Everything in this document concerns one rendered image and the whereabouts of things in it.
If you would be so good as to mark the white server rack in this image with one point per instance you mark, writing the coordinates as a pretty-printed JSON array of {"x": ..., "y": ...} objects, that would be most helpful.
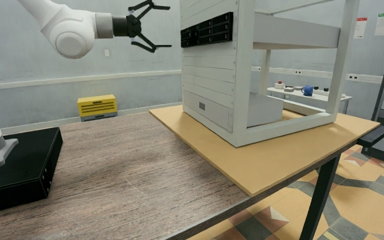
[{"x": 216, "y": 77}]

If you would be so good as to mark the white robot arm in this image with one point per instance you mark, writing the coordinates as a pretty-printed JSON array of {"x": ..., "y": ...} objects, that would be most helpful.
[{"x": 70, "y": 32}]

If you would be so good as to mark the tan wooden board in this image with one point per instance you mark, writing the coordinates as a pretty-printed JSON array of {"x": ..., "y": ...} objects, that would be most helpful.
[{"x": 258, "y": 166}]

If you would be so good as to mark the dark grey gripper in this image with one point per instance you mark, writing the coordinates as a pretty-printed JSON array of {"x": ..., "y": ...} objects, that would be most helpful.
[{"x": 130, "y": 26}]

